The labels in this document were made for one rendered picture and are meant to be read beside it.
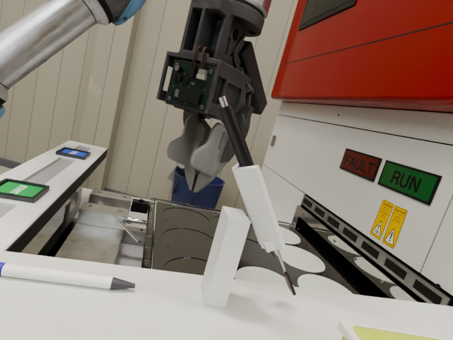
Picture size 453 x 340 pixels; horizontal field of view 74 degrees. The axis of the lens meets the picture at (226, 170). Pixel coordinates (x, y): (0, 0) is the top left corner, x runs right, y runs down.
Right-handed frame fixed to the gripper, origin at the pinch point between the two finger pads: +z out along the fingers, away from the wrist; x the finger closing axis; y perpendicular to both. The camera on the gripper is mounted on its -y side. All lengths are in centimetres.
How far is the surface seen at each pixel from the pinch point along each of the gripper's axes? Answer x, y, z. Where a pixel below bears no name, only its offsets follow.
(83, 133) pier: -241, -148, 43
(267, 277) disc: 8.8, -12.8, 13.6
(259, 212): 12.0, 8.1, -1.8
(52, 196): -17.3, 8.1, 7.9
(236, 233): 11.1, 9.2, 0.3
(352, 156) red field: 11.1, -39.2, -8.1
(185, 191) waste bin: -116, -161, 57
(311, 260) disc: 11.9, -27.1, 13.3
